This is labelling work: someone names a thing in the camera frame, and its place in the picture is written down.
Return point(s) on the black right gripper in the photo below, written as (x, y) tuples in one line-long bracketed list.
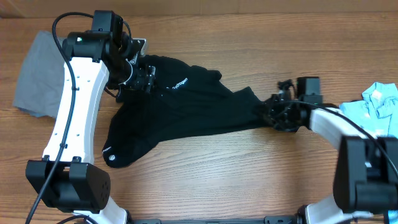
[(270, 112)]

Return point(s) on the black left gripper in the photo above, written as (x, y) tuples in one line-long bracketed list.
[(143, 78)]

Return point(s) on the black polo shirt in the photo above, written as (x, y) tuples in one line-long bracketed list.
[(187, 101)]

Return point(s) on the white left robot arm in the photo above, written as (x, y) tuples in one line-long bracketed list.
[(101, 59)]

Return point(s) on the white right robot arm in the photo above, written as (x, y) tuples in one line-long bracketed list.
[(365, 182)]

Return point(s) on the light blue shirt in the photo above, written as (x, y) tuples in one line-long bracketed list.
[(376, 113)]

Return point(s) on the grey folded shirt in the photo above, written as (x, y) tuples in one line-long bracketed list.
[(40, 83)]

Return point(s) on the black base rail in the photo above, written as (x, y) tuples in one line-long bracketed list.
[(214, 221)]

